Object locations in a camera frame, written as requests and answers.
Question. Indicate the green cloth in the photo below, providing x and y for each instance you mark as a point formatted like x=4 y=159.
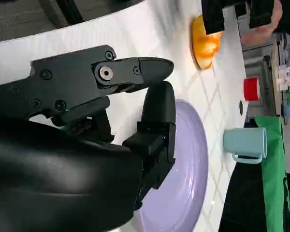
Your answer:
x=273 y=181

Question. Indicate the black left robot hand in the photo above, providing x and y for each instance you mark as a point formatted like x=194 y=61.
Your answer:
x=212 y=17

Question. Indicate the grey workshop desk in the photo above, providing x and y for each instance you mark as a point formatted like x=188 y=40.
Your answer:
x=258 y=72

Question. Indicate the black cloth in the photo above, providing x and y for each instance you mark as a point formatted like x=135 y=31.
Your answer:
x=246 y=198

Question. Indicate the red cylinder cap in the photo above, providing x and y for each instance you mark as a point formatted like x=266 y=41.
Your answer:
x=251 y=89

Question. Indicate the orange white toy bread roll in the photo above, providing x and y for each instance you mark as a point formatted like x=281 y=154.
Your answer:
x=204 y=48

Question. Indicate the person's hand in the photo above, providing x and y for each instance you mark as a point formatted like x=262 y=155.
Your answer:
x=261 y=33

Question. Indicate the pale green mug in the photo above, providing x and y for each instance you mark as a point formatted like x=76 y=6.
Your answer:
x=244 y=141

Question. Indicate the lilac plate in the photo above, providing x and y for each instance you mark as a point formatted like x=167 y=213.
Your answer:
x=183 y=169

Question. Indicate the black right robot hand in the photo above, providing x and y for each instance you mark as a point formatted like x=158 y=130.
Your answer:
x=50 y=169

